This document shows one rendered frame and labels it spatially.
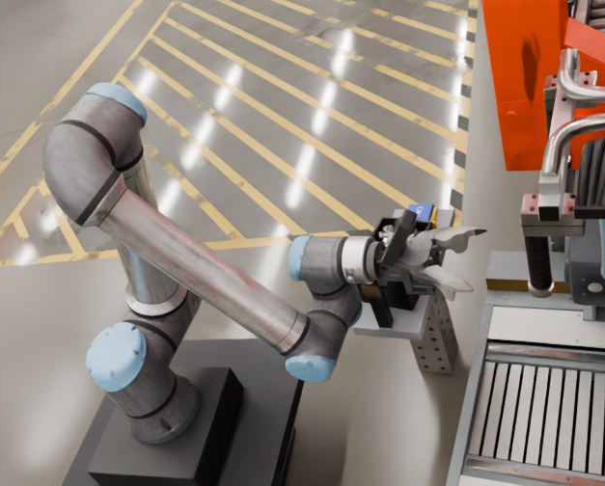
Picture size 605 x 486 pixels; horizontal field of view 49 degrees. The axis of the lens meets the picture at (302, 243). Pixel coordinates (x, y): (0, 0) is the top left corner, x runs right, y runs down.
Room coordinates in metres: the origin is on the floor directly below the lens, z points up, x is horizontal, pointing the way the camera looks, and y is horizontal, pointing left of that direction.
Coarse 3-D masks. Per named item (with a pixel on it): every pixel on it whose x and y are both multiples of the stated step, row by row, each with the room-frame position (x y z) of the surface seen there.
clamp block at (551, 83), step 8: (584, 72) 1.00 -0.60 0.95; (592, 72) 0.99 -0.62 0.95; (552, 80) 1.02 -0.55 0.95; (584, 80) 0.98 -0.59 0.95; (592, 80) 0.97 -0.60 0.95; (544, 88) 1.01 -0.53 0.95; (552, 88) 1.00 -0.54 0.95; (544, 96) 1.00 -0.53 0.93; (552, 96) 0.99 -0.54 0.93; (552, 104) 1.00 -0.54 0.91; (576, 104) 0.97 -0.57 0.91; (584, 104) 0.96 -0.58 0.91; (592, 104) 0.95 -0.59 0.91
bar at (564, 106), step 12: (576, 72) 0.97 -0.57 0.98; (564, 96) 0.92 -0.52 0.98; (564, 108) 0.89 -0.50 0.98; (552, 120) 0.87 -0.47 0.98; (564, 120) 0.86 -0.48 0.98; (552, 132) 0.84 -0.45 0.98; (564, 156) 0.77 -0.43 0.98; (564, 168) 0.76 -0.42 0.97; (564, 180) 0.75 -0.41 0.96; (540, 204) 0.70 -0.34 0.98; (552, 204) 0.69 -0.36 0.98; (540, 216) 0.70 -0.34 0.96; (552, 216) 0.69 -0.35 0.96
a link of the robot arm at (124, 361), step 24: (120, 336) 1.17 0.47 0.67; (144, 336) 1.16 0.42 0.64; (168, 336) 1.18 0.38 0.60; (96, 360) 1.13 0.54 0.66; (120, 360) 1.10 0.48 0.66; (144, 360) 1.10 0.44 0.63; (168, 360) 1.15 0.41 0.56; (96, 384) 1.11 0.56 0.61; (120, 384) 1.07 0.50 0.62; (144, 384) 1.08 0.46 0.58; (168, 384) 1.11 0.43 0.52; (144, 408) 1.07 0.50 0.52
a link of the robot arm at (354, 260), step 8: (352, 240) 0.94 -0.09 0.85; (360, 240) 0.93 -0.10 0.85; (368, 240) 0.93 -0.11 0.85; (344, 248) 0.93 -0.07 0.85; (352, 248) 0.92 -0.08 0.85; (360, 248) 0.91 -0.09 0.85; (368, 248) 0.92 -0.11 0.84; (344, 256) 0.92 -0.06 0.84; (352, 256) 0.91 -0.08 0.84; (360, 256) 0.90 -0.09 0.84; (344, 264) 0.91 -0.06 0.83; (352, 264) 0.90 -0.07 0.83; (360, 264) 0.89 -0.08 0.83; (344, 272) 0.90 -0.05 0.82; (352, 272) 0.90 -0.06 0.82; (360, 272) 0.89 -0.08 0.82; (368, 272) 0.89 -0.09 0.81; (352, 280) 0.90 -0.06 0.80; (360, 280) 0.89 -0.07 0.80; (368, 280) 0.88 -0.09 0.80
